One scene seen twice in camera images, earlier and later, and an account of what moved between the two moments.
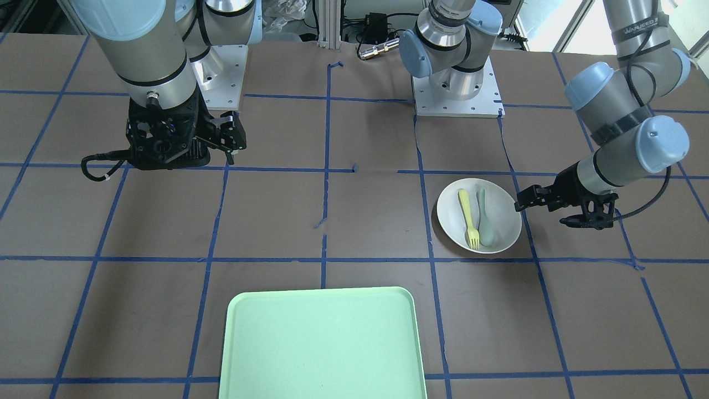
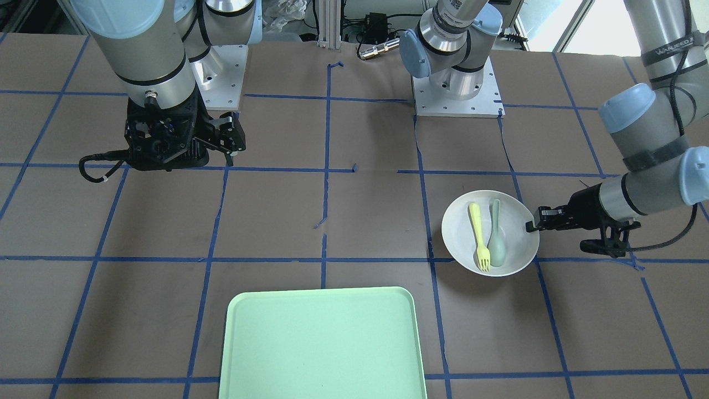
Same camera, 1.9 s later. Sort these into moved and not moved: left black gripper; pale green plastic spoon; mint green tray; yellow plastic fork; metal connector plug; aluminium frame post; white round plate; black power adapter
Moved: white round plate; pale green plastic spoon; yellow plastic fork
Not moved: left black gripper; aluminium frame post; metal connector plug; black power adapter; mint green tray
